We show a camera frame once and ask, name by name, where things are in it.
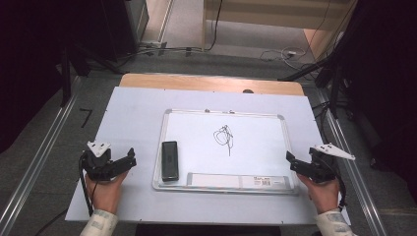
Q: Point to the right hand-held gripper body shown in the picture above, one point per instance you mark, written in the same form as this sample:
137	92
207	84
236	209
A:
323	167

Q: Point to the black whiteboard eraser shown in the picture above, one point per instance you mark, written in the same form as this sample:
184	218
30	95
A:
170	160

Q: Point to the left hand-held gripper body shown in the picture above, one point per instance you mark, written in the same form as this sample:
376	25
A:
98	165

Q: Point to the light wooden shelf unit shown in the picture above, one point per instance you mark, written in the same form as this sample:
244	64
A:
278	14

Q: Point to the person's left hand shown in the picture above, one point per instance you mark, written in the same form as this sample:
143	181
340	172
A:
106	193

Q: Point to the black metal stand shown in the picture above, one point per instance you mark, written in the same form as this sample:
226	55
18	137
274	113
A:
335	91

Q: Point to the white whiteboard with metal frame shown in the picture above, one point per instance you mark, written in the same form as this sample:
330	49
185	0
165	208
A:
249	154

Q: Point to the person's right hand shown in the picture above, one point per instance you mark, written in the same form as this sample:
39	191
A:
323	195

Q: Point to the dark cabinet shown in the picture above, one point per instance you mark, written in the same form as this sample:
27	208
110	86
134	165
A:
65	26

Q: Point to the aluminium floor rail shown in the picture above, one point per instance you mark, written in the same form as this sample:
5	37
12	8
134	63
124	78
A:
357	183
36	164

